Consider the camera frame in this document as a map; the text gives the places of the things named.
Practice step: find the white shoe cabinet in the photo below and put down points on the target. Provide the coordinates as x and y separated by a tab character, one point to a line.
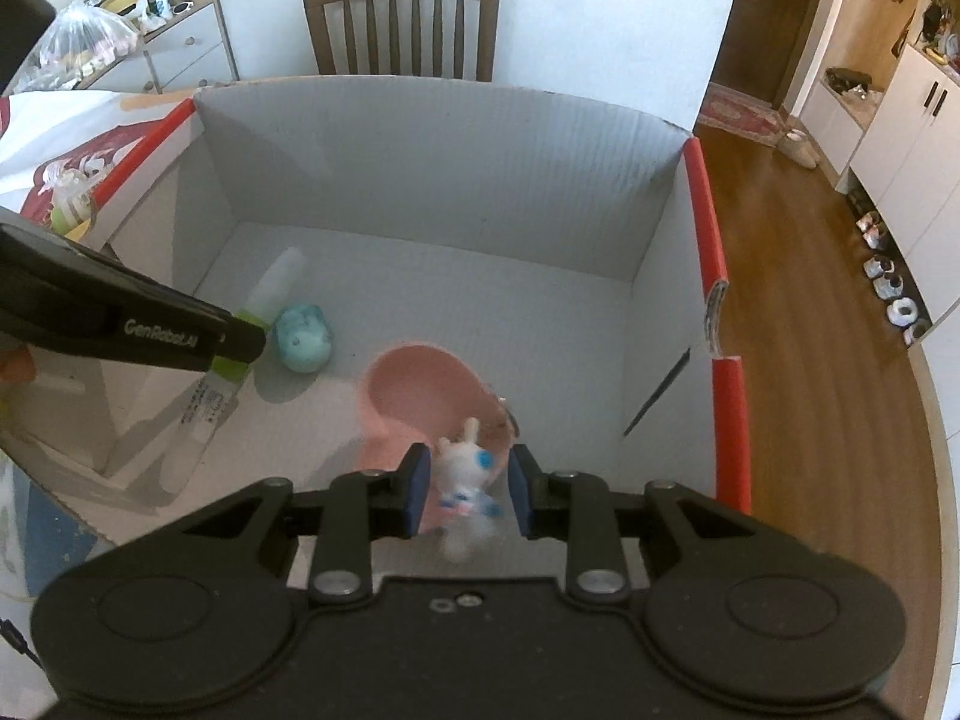
900	142

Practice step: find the row of shoes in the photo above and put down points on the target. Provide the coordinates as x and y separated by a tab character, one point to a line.
889	277

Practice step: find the wooden chair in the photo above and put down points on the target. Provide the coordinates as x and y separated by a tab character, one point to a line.
401	22

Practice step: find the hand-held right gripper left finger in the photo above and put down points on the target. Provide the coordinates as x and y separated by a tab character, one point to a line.
418	491

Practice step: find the white drawer cabinet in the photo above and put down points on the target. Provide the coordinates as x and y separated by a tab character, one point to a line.
187	45

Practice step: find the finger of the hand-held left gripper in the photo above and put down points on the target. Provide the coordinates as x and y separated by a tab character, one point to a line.
244	337

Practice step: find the brown wooden door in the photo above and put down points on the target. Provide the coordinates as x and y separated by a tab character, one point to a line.
765	15

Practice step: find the teal plush toy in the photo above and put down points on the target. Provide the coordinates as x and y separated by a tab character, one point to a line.
301	337

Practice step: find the white cardboard box red edges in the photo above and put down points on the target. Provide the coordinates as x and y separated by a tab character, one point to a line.
450	187

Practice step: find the black shoes on bench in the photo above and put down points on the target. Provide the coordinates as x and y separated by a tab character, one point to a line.
847	80

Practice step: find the clear plastic bag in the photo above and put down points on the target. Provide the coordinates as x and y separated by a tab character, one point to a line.
82	37

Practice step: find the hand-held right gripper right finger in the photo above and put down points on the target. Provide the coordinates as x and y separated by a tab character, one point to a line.
519	499

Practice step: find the small white figurine toy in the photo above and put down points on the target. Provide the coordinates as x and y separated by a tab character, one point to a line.
71	199

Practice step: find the beige slippers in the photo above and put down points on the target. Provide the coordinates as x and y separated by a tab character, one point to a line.
799	148

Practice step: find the patterned red rug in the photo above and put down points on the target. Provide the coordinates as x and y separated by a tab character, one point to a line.
739	112

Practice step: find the white tube with green cap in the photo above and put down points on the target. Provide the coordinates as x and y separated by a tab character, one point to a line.
274	285

